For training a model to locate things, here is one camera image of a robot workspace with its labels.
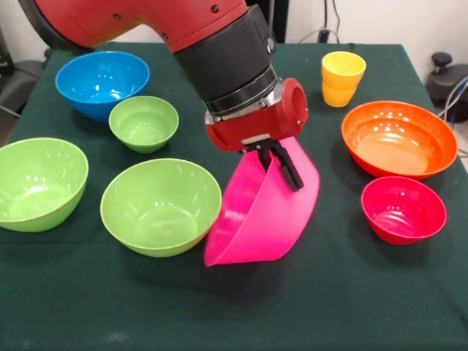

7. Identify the bundle of grey cables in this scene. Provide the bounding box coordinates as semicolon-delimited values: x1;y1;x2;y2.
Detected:
437;75;468;127

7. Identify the pink plastic bowl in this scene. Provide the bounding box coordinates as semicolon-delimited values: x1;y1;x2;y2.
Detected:
203;137;321;268

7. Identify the small green plastic bowl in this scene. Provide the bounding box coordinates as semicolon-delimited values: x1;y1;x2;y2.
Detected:
107;95;180;154

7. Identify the blue plastic bowl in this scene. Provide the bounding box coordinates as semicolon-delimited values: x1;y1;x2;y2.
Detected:
55;50;151;123

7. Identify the small red plastic bowl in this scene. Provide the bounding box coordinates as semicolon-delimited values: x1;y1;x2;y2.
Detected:
361;175;448;246

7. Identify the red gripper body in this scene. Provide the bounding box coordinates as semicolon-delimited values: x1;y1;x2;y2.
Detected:
205;77;310;154

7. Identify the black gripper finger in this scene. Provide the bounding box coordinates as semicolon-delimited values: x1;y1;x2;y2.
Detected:
257;147;274;173
269;140;305;193

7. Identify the orange plastic bowl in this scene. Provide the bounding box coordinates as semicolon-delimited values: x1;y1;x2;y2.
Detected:
341;101;459;181

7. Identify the yellow plastic cup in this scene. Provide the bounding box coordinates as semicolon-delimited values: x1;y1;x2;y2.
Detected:
322;82;358;108
321;50;367;91

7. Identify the black office chair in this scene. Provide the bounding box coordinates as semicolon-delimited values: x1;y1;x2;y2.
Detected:
0;27;56;118

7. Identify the large green plastic bowl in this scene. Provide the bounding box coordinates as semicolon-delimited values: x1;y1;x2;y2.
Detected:
0;137;90;233
99;157;223;258

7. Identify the dark green tablecloth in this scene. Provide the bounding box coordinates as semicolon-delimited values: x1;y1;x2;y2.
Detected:
0;42;468;351

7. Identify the black equipment base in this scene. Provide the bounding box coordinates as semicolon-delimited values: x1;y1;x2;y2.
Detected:
426;52;468;107

